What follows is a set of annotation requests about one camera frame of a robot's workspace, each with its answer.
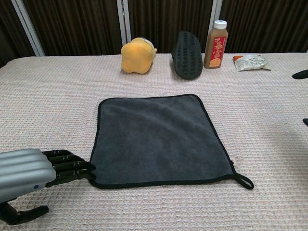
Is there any pink woven tablecloth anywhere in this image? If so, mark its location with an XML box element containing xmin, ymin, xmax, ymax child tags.
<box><xmin>0</xmin><ymin>51</ymin><xmax>308</xmax><ymax>231</ymax></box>

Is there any grey and red cloth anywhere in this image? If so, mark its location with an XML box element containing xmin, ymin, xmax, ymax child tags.
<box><xmin>88</xmin><ymin>93</ymin><xmax>255</xmax><ymax>191</ymax></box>

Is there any white metal frame post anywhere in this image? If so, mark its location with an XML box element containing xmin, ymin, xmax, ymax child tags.
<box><xmin>11</xmin><ymin>0</ymin><xmax>46</xmax><ymax>57</ymax></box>
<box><xmin>210</xmin><ymin>0</ymin><xmax>223</xmax><ymax>24</ymax></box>
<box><xmin>116</xmin><ymin>0</ymin><xmax>132</xmax><ymax>46</ymax></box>

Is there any orange white snack packet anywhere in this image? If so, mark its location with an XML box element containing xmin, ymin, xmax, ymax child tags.
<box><xmin>232</xmin><ymin>53</ymin><xmax>272</xmax><ymax>72</ymax></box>

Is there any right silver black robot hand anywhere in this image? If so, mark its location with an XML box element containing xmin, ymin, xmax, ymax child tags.
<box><xmin>292</xmin><ymin>69</ymin><xmax>308</xmax><ymax>127</ymax></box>

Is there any black rubber slipper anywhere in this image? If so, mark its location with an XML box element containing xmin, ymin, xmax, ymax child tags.
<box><xmin>171</xmin><ymin>30</ymin><xmax>202</xmax><ymax>79</ymax></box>

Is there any yellow plush toy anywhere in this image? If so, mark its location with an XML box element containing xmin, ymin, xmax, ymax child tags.
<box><xmin>121</xmin><ymin>37</ymin><xmax>157</xmax><ymax>74</ymax></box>

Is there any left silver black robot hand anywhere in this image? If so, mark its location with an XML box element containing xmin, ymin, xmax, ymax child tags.
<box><xmin>0</xmin><ymin>148</ymin><xmax>97</xmax><ymax>226</ymax></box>

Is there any brown juice bottle white cap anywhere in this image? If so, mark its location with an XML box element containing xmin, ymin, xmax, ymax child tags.
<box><xmin>204</xmin><ymin>20</ymin><xmax>229</xmax><ymax>70</ymax></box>

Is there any dark pleated curtain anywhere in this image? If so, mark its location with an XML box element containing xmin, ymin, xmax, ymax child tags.
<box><xmin>0</xmin><ymin>0</ymin><xmax>308</xmax><ymax>68</ymax></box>

